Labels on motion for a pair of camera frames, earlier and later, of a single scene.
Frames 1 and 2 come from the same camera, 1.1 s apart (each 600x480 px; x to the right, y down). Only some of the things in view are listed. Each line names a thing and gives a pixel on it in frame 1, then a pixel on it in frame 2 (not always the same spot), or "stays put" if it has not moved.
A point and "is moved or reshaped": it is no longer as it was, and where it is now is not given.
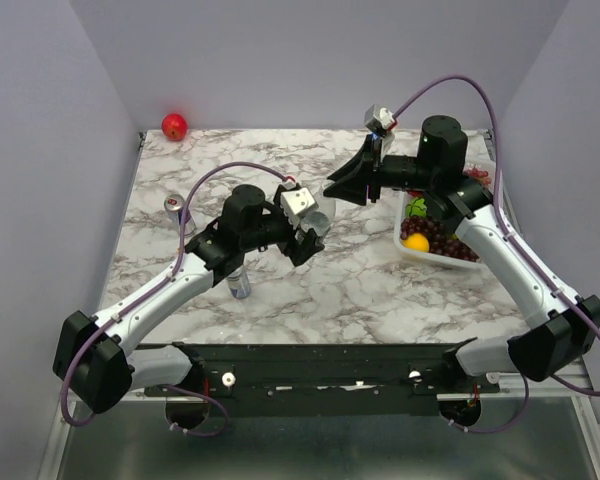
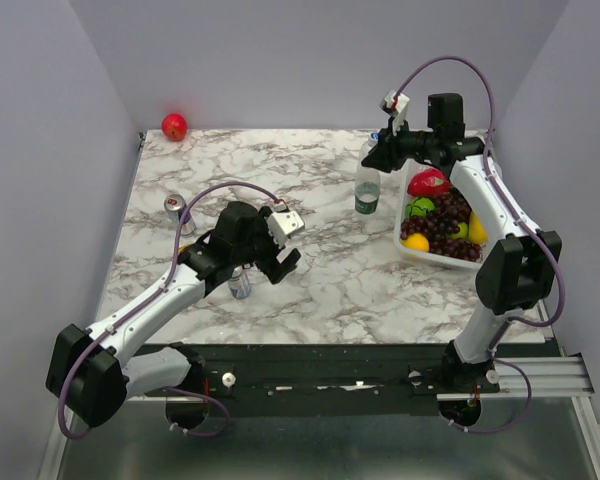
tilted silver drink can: x=239 y=283 stays put
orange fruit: x=416 y=242 stays put
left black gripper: x=299 y=253 to x=269 y=266
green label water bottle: x=320 y=219 is moved or reshaped
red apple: x=174 y=126 stays put
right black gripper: x=371 y=168 to x=385 y=150
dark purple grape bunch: x=439 y=241 stays put
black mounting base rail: x=325 y=380 stays put
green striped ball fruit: x=416 y=208 stays put
